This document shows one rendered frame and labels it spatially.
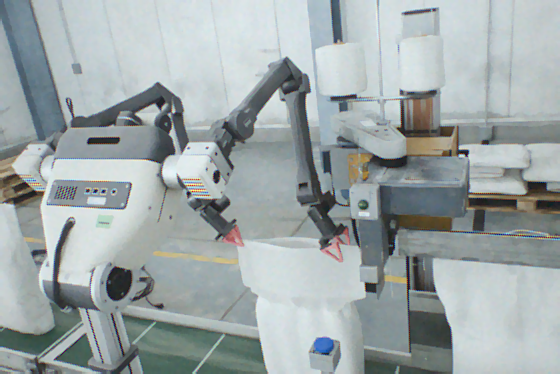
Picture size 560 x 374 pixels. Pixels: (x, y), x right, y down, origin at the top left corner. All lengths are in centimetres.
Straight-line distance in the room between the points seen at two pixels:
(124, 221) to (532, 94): 577
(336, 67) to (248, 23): 565
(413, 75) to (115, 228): 96
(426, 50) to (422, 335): 111
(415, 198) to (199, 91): 663
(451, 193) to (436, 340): 87
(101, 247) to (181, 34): 667
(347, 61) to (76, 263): 99
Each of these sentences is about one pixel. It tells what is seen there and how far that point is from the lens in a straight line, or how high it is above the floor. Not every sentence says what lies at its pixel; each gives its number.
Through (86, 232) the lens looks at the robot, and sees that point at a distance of 131.
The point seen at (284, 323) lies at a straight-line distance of 180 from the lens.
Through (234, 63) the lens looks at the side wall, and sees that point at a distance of 735.
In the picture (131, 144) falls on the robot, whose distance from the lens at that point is 132.
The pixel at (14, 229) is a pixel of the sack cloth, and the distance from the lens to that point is 266.
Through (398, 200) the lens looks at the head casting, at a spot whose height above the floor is 128.
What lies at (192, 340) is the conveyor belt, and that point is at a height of 38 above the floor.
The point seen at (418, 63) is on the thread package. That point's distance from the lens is 151.
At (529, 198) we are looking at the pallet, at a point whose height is 13.
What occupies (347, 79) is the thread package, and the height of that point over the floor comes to 158.
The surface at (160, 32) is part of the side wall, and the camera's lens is 801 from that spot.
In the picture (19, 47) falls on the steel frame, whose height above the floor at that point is 186.
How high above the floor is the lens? 180
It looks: 20 degrees down
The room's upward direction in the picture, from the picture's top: 7 degrees counter-clockwise
